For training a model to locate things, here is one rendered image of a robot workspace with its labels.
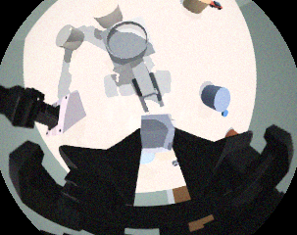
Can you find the small blue disc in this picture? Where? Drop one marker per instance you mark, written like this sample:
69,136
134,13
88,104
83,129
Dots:
224,113

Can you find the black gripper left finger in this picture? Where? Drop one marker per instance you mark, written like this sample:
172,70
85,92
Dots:
120,164

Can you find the brown cylinder with orange top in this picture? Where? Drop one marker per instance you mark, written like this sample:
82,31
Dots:
230,133

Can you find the white cylinder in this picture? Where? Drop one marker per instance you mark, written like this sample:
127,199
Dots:
165,156
69,37

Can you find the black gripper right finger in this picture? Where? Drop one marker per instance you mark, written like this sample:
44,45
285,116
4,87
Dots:
199,158

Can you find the tan cylinder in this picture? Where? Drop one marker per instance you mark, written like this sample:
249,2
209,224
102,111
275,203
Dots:
196,6

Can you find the blue-grey cylinder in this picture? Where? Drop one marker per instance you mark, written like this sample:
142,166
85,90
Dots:
218,98

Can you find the grey balance beam with pans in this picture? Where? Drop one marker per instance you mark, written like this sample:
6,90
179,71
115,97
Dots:
128,42

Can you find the red toy car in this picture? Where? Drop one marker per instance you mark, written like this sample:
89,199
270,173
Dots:
216,4

